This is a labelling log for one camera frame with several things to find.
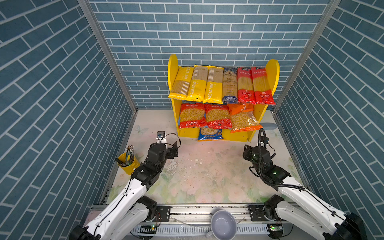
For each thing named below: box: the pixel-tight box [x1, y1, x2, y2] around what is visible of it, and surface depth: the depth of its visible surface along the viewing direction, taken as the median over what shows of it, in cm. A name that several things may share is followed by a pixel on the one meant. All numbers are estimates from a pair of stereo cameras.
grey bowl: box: [210, 209, 237, 240], surface depth 71 cm
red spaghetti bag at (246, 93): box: [237, 67, 256, 104], surface depth 73 cm
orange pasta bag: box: [227, 102, 263, 134], surface depth 91 cm
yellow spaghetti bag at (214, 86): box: [203, 66, 224, 105], surface depth 75 cm
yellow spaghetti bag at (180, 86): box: [168, 66, 195, 100], surface depth 76 cm
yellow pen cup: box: [117, 152, 140, 175], surface depth 84 cm
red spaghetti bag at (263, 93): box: [251, 66, 276, 105], surface depth 73 cm
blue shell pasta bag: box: [197, 126, 224, 142], surface depth 101 cm
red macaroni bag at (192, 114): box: [178, 100, 207, 129], surface depth 95 cm
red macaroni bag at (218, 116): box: [204, 103, 233, 130], surface depth 93 cm
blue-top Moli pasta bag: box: [222, 67, 239, 104], surface depth 75 cm
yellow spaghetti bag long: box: [186, 64, 210, 103], surface depth 76 cm
